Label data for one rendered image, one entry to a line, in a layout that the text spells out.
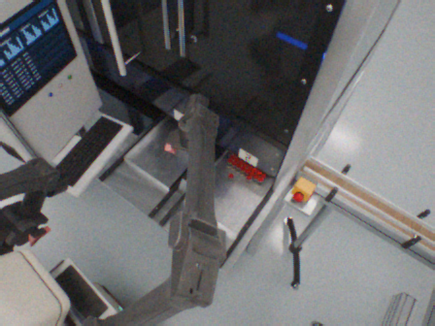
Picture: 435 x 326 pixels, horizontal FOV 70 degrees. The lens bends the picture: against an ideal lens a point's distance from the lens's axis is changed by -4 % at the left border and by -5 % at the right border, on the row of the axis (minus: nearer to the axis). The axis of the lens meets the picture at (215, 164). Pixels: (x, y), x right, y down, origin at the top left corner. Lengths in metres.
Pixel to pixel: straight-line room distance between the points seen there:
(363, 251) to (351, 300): 0.35
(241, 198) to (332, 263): 1.13
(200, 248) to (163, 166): 0.89
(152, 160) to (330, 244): 1.42
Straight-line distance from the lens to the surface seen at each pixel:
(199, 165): 0.70
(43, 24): 1.40
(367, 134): 3.01
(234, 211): 1.34
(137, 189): 1.41
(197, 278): 0.59
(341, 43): 0.82
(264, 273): 2.20
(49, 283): 0.89
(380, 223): 1.45
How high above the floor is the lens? 2.11
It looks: 58 degrees down
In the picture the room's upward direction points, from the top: 4 degrees clockwise
